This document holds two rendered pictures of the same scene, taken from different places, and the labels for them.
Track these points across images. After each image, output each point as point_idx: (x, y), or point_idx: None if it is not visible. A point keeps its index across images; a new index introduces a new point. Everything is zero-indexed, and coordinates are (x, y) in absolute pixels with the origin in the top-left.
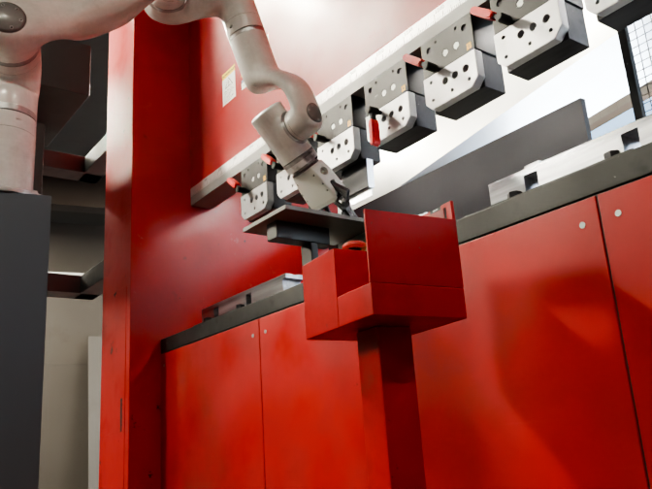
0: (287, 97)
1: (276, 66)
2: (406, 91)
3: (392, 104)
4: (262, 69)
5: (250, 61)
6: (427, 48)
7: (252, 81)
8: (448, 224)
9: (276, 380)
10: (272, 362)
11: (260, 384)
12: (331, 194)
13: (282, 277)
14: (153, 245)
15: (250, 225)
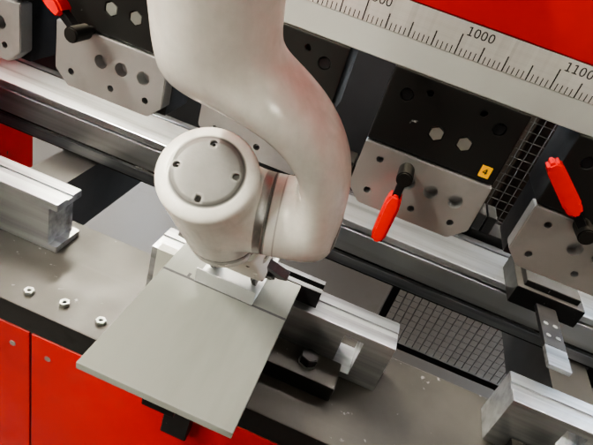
0: (308, 212)
1: (286, 52)
2: (485, 182)
3: (443, 177)
4: (259, 86)
5: (228, 42)
6: (590, 155)
7: (206, 101)
8: None
9: (66, 418)
10: (60, 397)
11: (28, 401)
12: (258, 279)
13: (49, 206)
14: None
15: (106, 378)
